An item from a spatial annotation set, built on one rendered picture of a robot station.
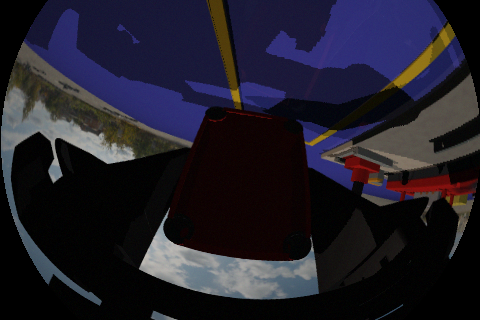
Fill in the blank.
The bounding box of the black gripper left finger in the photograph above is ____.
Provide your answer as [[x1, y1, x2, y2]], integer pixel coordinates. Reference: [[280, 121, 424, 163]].
[[55, 139, 191, 269]]

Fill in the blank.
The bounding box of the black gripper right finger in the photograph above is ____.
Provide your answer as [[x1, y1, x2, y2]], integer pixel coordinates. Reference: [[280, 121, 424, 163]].
[[308, 167, 429, 293]]

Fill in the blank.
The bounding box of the olive yellow rectangular block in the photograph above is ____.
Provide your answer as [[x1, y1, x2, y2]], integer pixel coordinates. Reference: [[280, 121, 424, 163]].
[[445, 193, 468, 207]]

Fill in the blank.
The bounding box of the red car hood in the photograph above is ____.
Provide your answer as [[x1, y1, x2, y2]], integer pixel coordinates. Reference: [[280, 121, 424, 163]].
[[163, 107, 312, 261]]

